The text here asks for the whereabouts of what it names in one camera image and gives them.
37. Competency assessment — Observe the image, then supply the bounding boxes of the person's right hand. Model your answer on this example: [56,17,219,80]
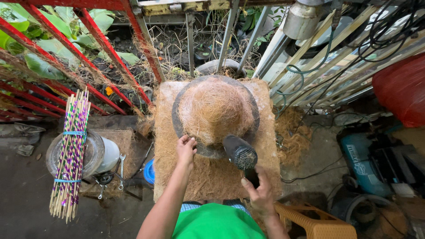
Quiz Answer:
[241,165,278,219]

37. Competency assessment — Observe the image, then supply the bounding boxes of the person's left hand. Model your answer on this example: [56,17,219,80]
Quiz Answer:
[176,134,198,166]

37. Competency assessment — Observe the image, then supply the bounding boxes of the round black dome mould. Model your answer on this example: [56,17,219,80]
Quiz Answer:
[171,75,260,159]

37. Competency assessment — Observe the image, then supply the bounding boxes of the black heat gun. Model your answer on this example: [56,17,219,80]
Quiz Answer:
[222,134,261,189]

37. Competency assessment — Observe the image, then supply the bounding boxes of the coconut fibre dome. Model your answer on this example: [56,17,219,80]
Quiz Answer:
[177,78,256,146]

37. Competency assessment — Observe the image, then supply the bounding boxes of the coconut fibre covered block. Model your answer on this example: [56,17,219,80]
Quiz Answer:
[153,80,283,202]

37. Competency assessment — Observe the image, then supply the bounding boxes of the blue plastic lid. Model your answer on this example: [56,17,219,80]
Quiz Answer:
[143,158,156,185]

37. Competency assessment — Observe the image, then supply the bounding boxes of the blue checked shorts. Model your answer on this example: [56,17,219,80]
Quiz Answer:
[179,199,250,216]

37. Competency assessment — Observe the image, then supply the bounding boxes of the brown fibre mat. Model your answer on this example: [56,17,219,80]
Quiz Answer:
[79,129,137,199]

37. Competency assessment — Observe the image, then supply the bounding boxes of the silver open-end wrench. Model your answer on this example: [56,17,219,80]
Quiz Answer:
[118,154,126,191]

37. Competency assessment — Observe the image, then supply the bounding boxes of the old grey tyre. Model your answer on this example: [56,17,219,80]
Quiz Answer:
[195,59,247,79]

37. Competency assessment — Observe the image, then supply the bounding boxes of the green shirt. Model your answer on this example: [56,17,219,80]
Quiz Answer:
[172,203,267,239]

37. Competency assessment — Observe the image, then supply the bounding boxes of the white plastic bucket with lid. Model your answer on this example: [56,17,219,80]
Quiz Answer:
[46,129,121,180]

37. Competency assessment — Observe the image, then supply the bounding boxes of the loose coconut fibre heap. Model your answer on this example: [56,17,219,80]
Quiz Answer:
[274,107,313,166]

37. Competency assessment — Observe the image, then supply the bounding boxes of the grey metal gate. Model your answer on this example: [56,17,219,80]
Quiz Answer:
[129,0,296,83]

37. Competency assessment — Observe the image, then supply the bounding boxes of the bundle of foil-wrapped sticks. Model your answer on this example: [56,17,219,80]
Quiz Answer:
[49,87,91,224]

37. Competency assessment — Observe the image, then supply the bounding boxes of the red metal railing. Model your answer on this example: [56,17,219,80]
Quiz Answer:
[0,0,163,123]

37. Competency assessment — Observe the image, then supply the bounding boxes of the yellow plastic stool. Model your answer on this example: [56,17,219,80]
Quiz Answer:
[274,201,358,239]

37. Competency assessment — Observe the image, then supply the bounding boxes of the dented metal pot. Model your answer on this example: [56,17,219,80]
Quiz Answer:
[282,0,324,41]

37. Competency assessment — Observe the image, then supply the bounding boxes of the green leafy plants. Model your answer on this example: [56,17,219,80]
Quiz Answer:
[0,3,141,81]

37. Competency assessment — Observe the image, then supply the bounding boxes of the blue air compressor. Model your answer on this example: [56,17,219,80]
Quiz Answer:
[337,131,425,199]

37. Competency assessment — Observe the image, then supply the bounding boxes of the red sack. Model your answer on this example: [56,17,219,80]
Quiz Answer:
[372,53,425,128]

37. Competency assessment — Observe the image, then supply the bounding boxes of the green hose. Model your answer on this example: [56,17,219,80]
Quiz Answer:
[274,28,336,120]

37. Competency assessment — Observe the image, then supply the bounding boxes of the leaning wooden slat frame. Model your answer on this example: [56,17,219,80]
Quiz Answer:
[254,3,425,110]

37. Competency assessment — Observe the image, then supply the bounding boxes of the black rubber ring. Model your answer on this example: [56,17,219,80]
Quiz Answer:
[330,193,396,233]

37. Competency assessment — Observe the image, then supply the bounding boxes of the black cable tangle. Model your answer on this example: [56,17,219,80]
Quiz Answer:
[282,0,425,133]

